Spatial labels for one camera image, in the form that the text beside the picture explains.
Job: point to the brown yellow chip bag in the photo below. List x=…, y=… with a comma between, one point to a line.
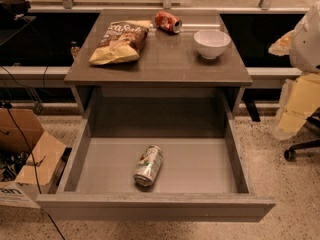
x=122, y=42

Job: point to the grey cabinet counter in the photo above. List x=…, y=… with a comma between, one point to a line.
x=166, y=60

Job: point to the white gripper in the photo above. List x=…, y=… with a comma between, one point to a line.
x=307, y=45

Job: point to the open cardboard box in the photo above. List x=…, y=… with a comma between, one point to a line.
x=29, y=158

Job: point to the white ceramic bowl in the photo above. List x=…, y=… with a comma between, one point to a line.
x=211, y=43

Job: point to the green white 7up can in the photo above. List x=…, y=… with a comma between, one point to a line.
x=148, y=166

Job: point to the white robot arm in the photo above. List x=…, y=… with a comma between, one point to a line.
x=304, y=53

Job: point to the red soda can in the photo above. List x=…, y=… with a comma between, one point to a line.
x=168, y=22

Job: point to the black bag on desk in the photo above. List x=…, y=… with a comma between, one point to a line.
x=10, y=9

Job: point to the open grey top drawer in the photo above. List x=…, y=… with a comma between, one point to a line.
x=202, y=177

